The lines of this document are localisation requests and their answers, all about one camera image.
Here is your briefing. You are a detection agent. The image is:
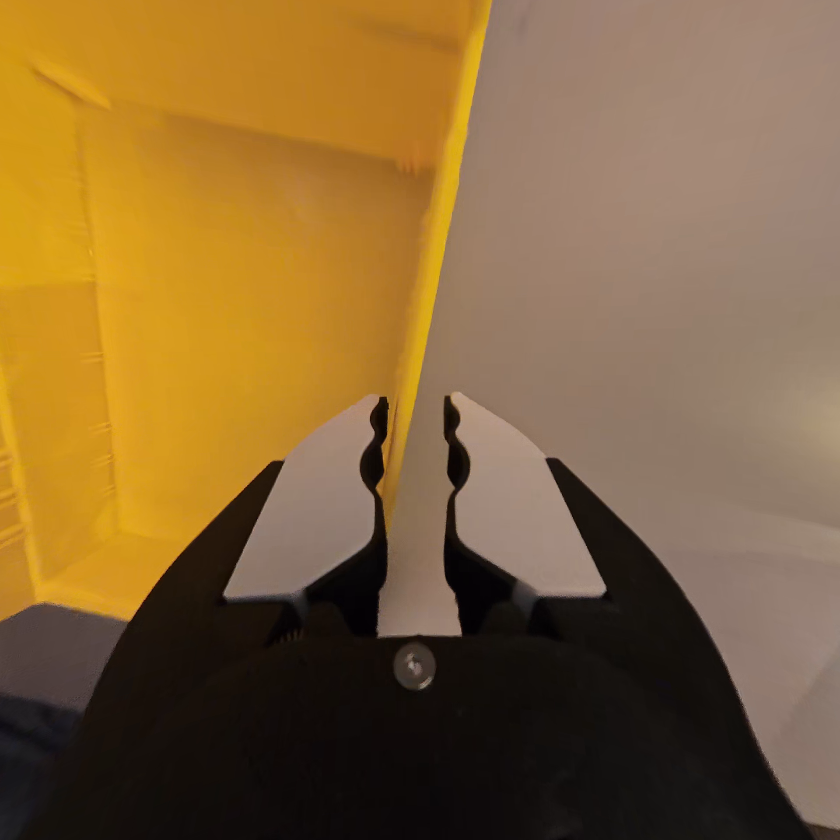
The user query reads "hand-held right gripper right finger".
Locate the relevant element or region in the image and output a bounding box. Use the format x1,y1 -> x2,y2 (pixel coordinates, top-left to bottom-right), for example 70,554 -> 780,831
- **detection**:
444,392 -> 608,599

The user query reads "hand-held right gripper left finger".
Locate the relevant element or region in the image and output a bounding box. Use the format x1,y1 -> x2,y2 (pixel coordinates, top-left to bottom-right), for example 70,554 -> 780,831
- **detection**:
223,394 -> 389,601

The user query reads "yellow plastic bin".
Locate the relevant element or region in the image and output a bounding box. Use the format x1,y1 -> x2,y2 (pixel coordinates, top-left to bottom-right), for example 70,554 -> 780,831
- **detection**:
0,0 -> 494,621

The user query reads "person's dark clothing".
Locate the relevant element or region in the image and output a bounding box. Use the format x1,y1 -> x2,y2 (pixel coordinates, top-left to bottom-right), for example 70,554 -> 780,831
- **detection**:
0,692 -> 83,840

